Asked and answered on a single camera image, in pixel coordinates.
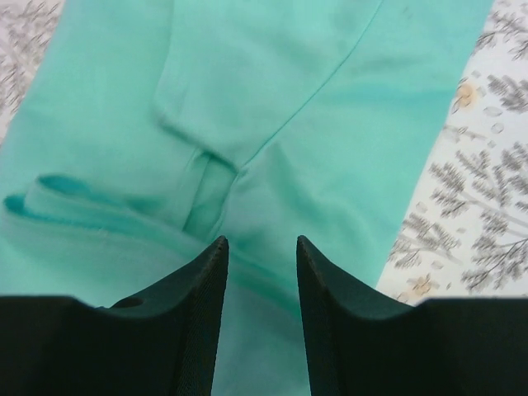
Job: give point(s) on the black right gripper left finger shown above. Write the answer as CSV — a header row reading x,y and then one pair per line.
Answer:
x,y
162,340

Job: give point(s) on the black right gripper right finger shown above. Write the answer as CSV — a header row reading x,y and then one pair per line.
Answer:
x,y
361,342

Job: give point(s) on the teal t-shirt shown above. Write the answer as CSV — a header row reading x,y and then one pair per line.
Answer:
x,y
153,127

